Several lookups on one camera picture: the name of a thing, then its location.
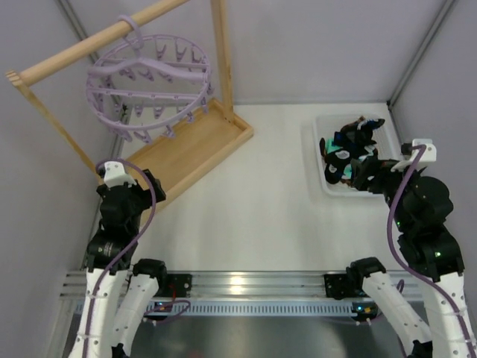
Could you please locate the mint green sock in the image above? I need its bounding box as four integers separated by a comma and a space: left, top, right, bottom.
324, 138, 352, 183

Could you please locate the black sport sock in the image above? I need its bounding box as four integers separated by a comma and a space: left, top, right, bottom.
333, 116, 385, 156
324, 149, 353, 186

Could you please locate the purple round clip hanger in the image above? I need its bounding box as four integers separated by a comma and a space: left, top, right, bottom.
86, 16, 214, 144

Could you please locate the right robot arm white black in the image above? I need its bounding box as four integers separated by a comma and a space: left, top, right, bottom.
347, 157, 476, 357

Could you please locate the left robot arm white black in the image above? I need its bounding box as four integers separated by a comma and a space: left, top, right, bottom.
69, 161, 167, 357

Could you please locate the white plastic basket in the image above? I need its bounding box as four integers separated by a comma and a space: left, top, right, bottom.
313, 113, 399, 198

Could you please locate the wooden hanging rack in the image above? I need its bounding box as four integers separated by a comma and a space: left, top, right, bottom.
6, 1, 254, 210

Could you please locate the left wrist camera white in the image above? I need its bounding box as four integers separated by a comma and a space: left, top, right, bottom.
104, 161, 136, 189

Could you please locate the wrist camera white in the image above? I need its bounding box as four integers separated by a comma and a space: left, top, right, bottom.
391, 139, 437, 172
104, 161, 136, 189

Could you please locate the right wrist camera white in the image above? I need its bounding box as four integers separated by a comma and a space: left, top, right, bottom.
391, 139, 437, 172

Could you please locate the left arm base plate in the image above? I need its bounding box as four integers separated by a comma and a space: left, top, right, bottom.
162, 274, 193, 298

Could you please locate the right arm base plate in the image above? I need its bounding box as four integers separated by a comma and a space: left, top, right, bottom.
323, 274, 366, 300

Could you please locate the aluminium mounting rail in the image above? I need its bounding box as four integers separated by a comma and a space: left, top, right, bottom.
59, 271, 467, 301

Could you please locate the white slotted cable duct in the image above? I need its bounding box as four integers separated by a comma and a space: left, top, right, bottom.
145, 300, 379, 320

